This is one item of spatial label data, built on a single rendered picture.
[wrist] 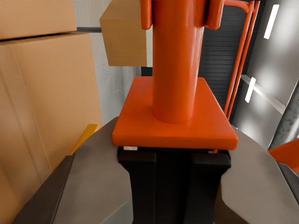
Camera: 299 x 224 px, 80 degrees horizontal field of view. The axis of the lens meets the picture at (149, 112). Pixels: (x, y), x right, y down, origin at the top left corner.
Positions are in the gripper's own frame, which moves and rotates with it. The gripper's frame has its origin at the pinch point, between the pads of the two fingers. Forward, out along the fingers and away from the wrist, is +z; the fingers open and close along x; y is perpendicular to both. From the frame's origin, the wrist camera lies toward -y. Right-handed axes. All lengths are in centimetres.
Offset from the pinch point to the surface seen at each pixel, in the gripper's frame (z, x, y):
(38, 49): 7.0, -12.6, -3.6
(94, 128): 13.5, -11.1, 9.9
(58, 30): 14.1, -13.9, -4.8
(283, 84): 725, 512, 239
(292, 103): 458, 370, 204
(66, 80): 10.8, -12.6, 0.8
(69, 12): 18.0, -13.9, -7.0
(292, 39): 766, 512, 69
